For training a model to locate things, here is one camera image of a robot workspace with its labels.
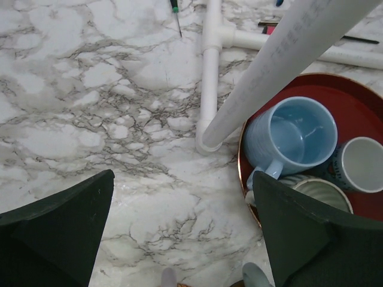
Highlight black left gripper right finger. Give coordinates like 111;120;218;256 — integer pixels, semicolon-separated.
253;172;382;286

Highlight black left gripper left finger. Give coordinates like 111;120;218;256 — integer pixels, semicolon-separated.
1;170;114;286

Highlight light blue mug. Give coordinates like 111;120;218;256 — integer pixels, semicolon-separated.
243;96;338;179

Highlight lilac mug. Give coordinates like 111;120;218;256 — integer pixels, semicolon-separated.
160;267;178;287

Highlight ribbed grey cup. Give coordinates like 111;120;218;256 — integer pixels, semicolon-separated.
278;175;354;214

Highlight small grey cup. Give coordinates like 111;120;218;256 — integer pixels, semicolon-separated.
318;136;382;194

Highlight dark red round tray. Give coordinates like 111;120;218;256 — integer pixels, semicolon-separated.
237;73;382;222

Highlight yellow utility knife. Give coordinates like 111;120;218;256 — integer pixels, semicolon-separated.
258;20;279;26

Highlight white PVC pipe frame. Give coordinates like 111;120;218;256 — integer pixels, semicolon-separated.
196;0;382;154

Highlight orange handled screwdriver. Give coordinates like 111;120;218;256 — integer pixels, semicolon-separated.
342;35;379;45

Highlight blue handled pliers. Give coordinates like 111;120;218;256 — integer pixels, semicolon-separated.
276;0;284;7

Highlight green handled screwdriver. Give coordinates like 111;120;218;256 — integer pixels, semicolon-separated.
170;0;183;37

